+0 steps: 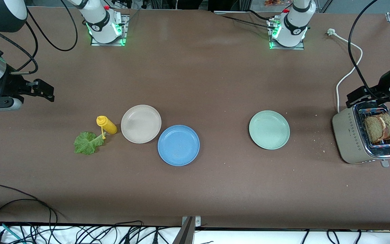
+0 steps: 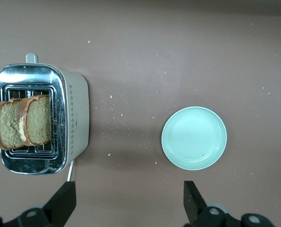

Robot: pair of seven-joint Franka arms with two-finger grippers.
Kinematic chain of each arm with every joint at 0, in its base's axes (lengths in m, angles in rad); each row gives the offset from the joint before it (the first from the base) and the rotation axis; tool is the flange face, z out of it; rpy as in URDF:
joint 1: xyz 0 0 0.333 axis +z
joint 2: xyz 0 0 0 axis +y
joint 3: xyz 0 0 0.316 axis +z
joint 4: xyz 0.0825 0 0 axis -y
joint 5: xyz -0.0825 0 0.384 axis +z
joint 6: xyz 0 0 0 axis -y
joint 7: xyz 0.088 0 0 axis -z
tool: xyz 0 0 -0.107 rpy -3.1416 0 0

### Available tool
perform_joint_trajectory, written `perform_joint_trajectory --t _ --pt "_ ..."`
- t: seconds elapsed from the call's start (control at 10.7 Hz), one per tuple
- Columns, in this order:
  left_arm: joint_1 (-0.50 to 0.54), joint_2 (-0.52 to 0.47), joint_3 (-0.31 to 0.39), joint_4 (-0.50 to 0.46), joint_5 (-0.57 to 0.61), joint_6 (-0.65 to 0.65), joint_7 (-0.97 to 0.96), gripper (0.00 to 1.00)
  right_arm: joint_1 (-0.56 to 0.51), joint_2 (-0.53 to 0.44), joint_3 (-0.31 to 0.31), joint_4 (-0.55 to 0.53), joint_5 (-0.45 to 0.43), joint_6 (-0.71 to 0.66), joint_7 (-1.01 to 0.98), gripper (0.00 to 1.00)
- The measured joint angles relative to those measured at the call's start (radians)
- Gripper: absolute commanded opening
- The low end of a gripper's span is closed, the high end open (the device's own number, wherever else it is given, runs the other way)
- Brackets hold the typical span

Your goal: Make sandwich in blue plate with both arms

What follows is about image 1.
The yellow squeeze bottle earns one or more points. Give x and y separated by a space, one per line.
110 127

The beige metal toaster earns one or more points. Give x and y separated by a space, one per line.
349 135

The square brown bread slice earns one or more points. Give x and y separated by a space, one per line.
372 130

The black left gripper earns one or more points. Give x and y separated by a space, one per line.
383 84

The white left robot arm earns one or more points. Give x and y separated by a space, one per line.
293 23

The green lettuce leaf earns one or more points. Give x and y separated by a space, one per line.
86 144

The beige plate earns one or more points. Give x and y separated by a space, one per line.
141 123

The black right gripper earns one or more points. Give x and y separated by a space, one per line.
11 83

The orange snack packet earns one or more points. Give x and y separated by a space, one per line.
273 3

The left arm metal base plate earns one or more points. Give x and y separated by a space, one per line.
298 48

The metal table edge bracket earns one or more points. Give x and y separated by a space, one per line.
191 225

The pale green plate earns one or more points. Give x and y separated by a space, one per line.
269 130

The blue plate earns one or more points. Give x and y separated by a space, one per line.
178 145

